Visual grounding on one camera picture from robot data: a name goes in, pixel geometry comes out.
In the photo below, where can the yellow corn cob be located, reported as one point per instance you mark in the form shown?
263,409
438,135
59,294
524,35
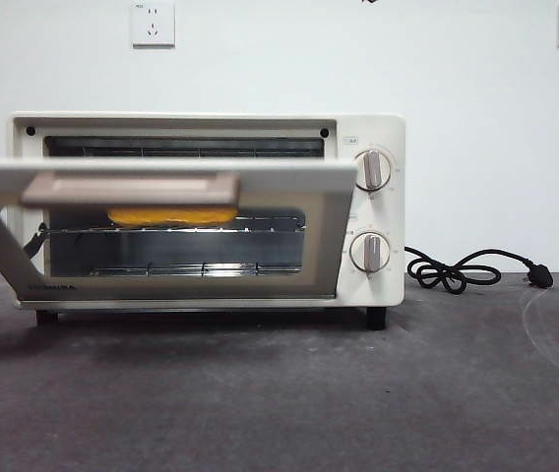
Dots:
171,216

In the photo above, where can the oven door with glass window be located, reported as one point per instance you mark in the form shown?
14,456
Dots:
161,167

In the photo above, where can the cream Toshiba toaster oven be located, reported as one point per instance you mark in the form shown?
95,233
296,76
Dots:
388,128

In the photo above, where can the cream timer knob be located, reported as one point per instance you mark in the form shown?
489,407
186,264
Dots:
370,252

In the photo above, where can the cream temperature knob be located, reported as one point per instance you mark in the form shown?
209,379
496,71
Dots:
373,170

